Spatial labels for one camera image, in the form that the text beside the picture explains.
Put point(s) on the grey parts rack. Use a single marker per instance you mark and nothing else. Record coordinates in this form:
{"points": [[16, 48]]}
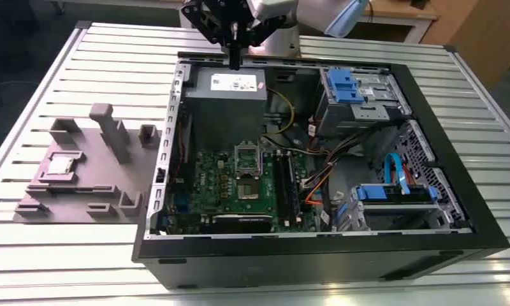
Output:
{"points": [[97, 172]]}

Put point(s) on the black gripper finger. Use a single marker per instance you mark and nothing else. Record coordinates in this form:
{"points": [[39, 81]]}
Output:
{"points": [[265, 30], [196, 16]]}

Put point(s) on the silver CPU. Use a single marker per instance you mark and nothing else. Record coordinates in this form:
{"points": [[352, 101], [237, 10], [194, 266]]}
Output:
{"points": [[60, 165]]}

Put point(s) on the wooden cabinet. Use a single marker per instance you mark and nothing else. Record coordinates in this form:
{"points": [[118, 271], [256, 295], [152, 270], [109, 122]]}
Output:
{"points": [[485, 38]]}

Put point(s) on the black graphics card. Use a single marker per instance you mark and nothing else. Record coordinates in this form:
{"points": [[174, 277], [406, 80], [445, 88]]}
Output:
{"points": [[237, 224]]}

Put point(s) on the green Dell motherboard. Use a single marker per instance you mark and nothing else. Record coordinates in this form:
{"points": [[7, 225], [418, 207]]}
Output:
{"points": [[212, 201]]}

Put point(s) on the metal optical drive cage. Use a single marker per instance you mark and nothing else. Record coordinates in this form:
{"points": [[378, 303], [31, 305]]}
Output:
{"points": [[369, 114]]}

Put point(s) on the black RAM slot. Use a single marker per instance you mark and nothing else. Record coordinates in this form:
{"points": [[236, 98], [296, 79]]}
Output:
{"points": [[281, 188]]}

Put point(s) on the blue drive bay latch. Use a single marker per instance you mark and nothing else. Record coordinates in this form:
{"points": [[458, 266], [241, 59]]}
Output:
{"points": [[344, 79]]}

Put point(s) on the black RAM stick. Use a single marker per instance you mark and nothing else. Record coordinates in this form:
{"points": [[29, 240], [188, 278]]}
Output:
{"points": [[292, 191]]}

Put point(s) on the grey power supply unit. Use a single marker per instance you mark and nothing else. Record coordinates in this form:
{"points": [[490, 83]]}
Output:
{"points": [[225, 121]]}

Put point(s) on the hard disk in blue carrier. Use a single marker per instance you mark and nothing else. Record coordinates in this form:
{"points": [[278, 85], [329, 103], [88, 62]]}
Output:
{"points": [[408, 195]]}

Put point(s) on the metal disk bay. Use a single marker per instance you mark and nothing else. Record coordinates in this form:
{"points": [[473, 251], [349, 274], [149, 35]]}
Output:
{"points": [[401, 208]]}

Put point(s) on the black open PC case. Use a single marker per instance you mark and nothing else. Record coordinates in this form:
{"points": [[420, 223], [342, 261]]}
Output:
{"points": [[280, 264]]}

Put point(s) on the RAM stick gold contacts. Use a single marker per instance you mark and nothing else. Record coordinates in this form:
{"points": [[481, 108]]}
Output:
{"points": [[89, 190]]}

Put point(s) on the CPU socket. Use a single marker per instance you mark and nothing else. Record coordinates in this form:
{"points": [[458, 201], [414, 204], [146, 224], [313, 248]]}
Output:
{"points": [[250, 189]]}

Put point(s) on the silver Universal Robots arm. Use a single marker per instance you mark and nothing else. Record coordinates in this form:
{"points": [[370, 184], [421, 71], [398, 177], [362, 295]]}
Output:
{"points": [[280, 41]]}

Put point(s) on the wooden desk white frame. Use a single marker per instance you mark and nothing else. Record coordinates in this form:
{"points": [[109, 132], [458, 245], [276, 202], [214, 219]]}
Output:
{"points": [[408, 13]]}

